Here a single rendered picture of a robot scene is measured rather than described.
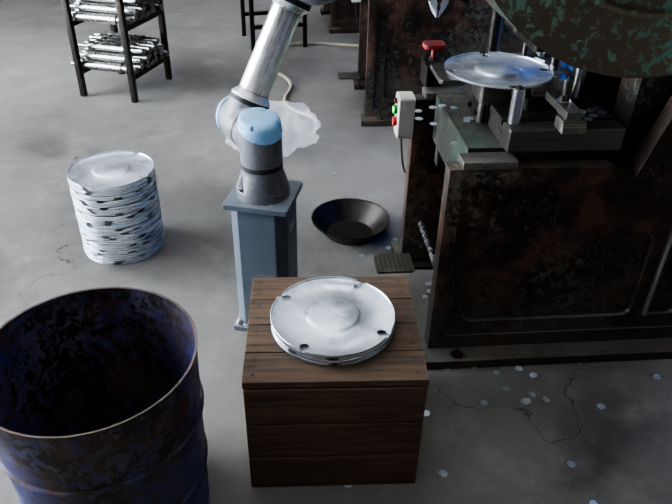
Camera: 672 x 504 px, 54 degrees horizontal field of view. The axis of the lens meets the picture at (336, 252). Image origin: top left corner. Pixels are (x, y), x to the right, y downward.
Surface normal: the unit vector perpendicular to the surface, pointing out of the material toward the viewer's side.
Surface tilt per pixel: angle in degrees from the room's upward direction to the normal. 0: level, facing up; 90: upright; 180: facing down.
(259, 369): 0
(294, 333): 0
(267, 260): 90
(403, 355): 0
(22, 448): 92
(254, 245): 90
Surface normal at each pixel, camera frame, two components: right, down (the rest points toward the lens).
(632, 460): 0.02, -0.83
